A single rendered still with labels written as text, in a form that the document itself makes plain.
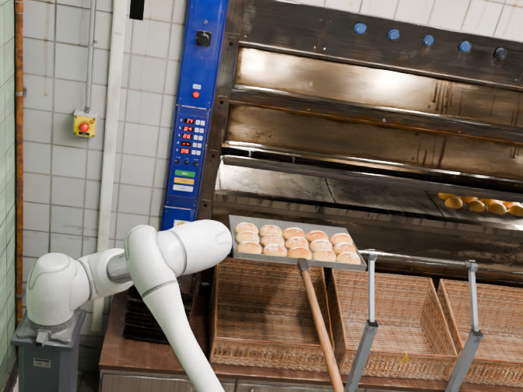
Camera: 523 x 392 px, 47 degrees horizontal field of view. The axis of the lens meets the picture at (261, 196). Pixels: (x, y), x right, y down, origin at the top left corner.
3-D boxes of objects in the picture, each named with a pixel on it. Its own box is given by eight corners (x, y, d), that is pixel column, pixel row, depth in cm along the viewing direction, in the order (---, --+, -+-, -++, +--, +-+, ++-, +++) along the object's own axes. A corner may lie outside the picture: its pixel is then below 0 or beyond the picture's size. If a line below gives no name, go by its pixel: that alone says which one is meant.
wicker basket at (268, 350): (207, 298, 309) (215, 253, 297) (312, 308, 318) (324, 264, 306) (207, 364, 266) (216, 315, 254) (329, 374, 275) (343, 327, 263)
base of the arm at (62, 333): (10, 346, 197) (10, 333, 195) (32, 305, 217) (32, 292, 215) (66, 352, 199) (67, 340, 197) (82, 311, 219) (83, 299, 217)
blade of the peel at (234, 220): (365, 271, 245) (366, 265, 244) (233, 257, 236) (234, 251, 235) (345, 228, 277) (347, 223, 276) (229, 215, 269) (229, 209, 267)
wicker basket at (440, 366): (317, 309, 318) (329, 266, 305) (416, 317, 327) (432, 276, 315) (337, 376, 275) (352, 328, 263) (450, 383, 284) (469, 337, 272)
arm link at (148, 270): (151, 285, 149) (194, 271, 158) (124, 222, 153) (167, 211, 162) (131, 303, 158) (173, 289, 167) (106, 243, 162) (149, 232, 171)
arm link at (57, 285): (18, 306, 207) (18, 252, 198) (68, 290, 219) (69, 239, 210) (38, 332, 197) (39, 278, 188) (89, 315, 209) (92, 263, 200)
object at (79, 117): (75, 129, 263) (75, 108, 258) (98, 132, 264) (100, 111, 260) (71, 135, 256) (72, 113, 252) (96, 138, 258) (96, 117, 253)
